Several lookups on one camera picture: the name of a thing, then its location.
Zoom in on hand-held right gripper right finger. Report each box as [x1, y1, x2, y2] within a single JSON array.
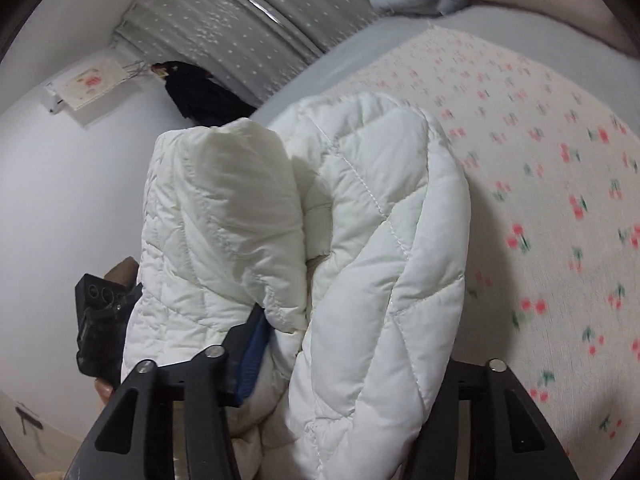
[[404, 357, 581, 480]]

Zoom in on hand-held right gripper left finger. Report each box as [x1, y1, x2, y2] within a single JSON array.
[[65, 305, 273, 480]]

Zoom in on white quilted jacket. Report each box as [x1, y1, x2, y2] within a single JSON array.
[[120, 92, 473, 480]]

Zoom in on hanging black clothes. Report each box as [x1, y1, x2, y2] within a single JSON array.
[[151, 60, 258, 126]]

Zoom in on person's left hand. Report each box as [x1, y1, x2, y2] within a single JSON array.
[[95, 379, 121, 405]]

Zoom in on cherry print sheet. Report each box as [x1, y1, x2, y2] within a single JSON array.
[[320, 25, 640, 466]]

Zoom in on grey bed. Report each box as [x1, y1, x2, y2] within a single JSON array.
[[255, 7, 640, 141]]

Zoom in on white wall hanging red print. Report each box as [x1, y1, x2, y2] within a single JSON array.
[[44, 57, 132, 113]]

